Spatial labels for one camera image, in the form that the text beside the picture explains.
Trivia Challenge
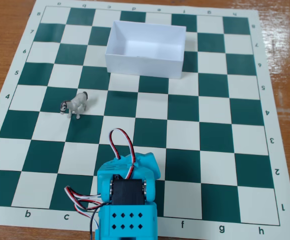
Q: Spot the red white black cable bundle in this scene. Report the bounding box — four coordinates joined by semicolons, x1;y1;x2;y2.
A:
64;185;105;240

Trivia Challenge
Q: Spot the white rectangular open box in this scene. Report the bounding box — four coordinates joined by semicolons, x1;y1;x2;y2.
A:
104;20;187;80

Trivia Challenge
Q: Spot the red white black looped cable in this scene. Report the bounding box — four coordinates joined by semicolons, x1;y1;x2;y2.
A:
109;128;136;180

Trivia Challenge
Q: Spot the cyan gripper body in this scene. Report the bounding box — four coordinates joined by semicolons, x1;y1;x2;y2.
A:
124;152;162;181

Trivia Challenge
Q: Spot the green and cream chessboard mat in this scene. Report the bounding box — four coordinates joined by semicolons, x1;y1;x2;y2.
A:
0;0;290;240

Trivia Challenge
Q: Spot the small grey toy horse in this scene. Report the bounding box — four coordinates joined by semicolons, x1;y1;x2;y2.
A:
60;91;89;120

